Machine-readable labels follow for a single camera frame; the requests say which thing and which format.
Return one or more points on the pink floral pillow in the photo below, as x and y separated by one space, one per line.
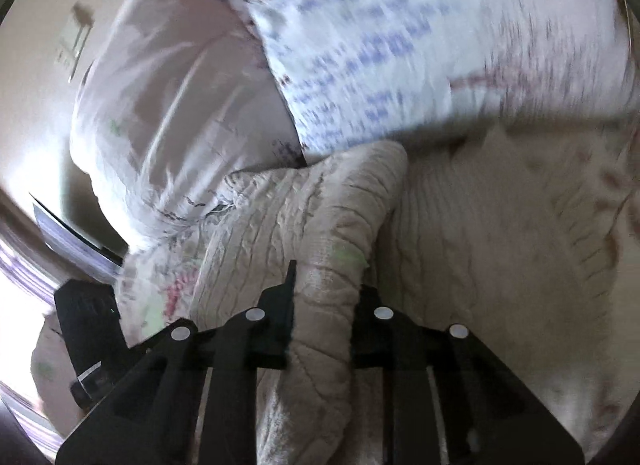
165 110

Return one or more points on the blue lavender print pillow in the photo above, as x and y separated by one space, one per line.
400 45

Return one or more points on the floral bedspread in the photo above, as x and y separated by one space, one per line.
150 290

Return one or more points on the bedside table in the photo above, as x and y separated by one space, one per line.
70 237

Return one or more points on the wall fixture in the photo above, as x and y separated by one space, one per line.
75 40

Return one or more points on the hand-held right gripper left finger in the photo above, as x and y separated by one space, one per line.
275 325

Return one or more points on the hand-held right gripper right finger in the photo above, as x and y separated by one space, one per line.
370 340

